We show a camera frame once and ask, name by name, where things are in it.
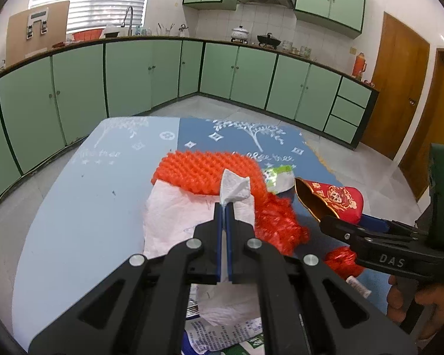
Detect person's right hand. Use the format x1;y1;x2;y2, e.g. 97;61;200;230
387;275;444;341

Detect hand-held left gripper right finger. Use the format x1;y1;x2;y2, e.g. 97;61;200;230
226;203;417;355

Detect red basin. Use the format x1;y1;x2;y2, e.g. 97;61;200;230
72;28;106;42

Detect red gold snack bag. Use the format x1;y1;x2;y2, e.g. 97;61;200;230
294;177;363;225

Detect dark blue printed tablecloth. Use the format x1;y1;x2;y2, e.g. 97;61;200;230
170;117;389;315

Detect green white foil wrapper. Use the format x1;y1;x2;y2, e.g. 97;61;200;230
262;165;296;195

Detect white printed paper leaflet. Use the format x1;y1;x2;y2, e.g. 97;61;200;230
185;316;263;355

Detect small red crumpled mesh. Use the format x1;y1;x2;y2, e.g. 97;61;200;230
324;248;358;280

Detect white tissue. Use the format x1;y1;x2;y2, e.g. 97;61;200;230
220;169;252;206

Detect light blue printed tablecloth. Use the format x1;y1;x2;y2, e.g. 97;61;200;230
12;116;182;352

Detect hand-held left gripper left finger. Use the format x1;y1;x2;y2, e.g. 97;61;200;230
29;203;226;355

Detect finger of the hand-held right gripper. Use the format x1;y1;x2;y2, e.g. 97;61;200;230
319;215;422;252
362;215;429;238

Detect closed wooden door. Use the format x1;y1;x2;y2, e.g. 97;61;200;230
359;12;431;160

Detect orange foam fruit net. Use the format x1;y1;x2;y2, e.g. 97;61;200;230
150;150;269;202

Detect white plastic holder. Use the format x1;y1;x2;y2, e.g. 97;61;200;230
25;7;49;40

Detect green packet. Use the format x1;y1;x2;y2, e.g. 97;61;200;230
222;335;266;355

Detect crumpled white paper towel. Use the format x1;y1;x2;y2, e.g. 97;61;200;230
144;182;263;327

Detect metal faucet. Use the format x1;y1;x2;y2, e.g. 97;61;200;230
121;5;134;37

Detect small white tube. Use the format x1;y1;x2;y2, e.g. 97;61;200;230
346;275;372;298

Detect wooden board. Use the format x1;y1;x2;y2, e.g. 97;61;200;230
5;1;70;67

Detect red plastic mesh bag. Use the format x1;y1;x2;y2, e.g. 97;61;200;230
253;192;311;256

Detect green base cabinets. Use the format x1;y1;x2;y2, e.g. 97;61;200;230
0;36;380;208

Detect orange thermos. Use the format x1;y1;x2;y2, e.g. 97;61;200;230
353;52;368;78

